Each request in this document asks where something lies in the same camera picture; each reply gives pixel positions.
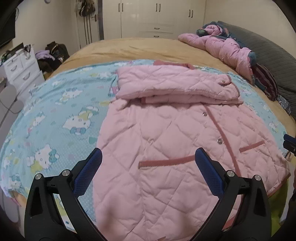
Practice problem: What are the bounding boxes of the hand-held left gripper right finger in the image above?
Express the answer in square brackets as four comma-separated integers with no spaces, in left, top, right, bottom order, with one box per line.
[195,148,271,241]

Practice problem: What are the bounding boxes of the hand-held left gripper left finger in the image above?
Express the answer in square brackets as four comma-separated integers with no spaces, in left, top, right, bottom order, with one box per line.
[24,148,103,241]

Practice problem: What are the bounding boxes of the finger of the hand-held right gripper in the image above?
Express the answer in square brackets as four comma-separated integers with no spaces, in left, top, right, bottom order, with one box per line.
[283,134,296,154]

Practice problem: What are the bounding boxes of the pink quilted jacket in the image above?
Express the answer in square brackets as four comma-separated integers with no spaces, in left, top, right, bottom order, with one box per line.
[92,60,291,235]

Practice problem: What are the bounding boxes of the purple clothes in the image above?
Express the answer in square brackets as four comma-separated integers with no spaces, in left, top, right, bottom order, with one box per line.
[35,50,55,61]

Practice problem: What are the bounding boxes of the dark floral cloth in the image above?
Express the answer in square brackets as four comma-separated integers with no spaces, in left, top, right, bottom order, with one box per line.
[276,95,293,114]

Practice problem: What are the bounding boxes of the yellow green cloth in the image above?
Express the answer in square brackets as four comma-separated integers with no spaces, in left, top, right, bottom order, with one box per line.
[268,183,289,241]

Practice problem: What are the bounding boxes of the striped pillow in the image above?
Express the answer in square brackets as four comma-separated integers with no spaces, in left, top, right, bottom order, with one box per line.
[253,64,279,101]

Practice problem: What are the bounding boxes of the light blue cartoon printed blanket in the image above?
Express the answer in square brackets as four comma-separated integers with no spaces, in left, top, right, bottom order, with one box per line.
[0,59,289,223]

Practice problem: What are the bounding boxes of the grey quilted headboard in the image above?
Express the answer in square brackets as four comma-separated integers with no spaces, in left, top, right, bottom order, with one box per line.
[216,21,296,102]

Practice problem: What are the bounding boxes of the crumpled pink duvet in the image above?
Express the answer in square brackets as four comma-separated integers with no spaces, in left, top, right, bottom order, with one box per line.
[178,21,257,85]

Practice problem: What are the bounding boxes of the black bag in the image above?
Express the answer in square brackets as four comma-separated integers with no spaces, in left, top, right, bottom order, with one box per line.
[45,42,70,67]

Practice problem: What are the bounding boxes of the white drawer cabinet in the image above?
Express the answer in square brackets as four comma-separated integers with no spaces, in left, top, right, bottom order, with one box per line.
[3,50,45,98]

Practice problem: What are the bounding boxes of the bed with tan sheet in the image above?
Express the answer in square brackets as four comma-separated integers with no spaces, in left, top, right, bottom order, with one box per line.
[44,37,296,144]

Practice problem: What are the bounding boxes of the white room door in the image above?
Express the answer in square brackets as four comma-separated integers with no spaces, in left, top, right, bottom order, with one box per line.
[76,0,100,49]

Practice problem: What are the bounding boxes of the hanging bags on door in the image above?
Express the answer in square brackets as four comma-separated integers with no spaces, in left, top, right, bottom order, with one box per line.
[77,0,96,16]

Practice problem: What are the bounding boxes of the white wardrobe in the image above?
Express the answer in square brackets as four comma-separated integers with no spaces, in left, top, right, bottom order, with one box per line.
[103,0,206,40]

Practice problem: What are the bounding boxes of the black flat television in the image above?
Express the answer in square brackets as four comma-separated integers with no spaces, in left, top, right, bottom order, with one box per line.
[0,8,16,48]

